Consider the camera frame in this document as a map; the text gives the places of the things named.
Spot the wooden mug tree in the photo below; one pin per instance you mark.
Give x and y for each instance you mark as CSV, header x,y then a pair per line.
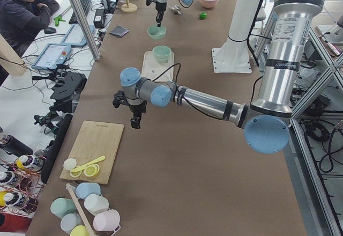
x,y
126,6

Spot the teach pendant upper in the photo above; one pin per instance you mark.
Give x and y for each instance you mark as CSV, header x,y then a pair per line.
x,y
52,56

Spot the yellow cup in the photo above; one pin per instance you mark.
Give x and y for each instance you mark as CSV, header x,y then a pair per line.
x,y
79,230

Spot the steel ice scoop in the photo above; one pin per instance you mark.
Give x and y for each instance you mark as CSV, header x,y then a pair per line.
x,y
175,9

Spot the lemon slice top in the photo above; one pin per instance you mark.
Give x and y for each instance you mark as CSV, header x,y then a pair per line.
x,y
91,170

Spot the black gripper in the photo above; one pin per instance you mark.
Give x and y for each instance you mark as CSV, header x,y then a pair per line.
x,y
138,109
160,7

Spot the grey translucent cup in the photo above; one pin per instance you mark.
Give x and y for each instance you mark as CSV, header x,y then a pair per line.
x,y
70,221

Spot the green lime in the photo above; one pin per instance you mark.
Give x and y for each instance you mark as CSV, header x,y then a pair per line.
x,y
202,16

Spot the pale pink cup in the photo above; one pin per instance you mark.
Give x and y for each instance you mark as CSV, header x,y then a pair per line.
x,y
107,221

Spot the green bowl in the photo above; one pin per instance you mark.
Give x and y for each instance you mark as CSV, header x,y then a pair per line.
x,y
162,53
155,32

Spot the white cup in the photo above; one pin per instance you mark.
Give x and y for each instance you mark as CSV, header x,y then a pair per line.
x,y
96,204

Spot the bamboo cutting board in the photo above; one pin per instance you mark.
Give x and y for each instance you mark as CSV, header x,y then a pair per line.
x,y
97,139

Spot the white wire cup rack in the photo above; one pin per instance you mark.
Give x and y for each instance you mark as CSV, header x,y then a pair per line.
x,y
84,218

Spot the aluminium frame post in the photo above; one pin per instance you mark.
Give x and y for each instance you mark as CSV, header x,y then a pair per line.
x,y
78,10

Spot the seated person dark jacket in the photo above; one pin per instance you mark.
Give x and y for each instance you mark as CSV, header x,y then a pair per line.
x,y
22,20

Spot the teal green cup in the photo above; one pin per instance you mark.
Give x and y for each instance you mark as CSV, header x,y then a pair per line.
x,y
62,206

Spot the black water bottle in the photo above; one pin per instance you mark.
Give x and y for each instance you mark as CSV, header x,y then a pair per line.
x,y
11,145

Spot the black computer mouse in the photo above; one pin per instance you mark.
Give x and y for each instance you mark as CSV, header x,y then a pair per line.
x,y
49,30

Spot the yellow knife handle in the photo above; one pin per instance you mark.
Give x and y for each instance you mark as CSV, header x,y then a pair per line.
x,y
82,167

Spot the cream bunny tray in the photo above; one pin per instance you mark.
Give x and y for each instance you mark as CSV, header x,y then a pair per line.
x,y
155,70

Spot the light blue cup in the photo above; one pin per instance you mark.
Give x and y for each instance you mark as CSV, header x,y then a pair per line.
x,y
86,188

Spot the yellow sauce bottle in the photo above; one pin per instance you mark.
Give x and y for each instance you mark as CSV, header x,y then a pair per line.
x,y
31,162

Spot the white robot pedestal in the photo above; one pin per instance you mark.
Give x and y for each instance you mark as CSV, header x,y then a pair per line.
x,y
233,56

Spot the folded grey cloth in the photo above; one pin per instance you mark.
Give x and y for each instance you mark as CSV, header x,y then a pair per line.
x,y
119,31

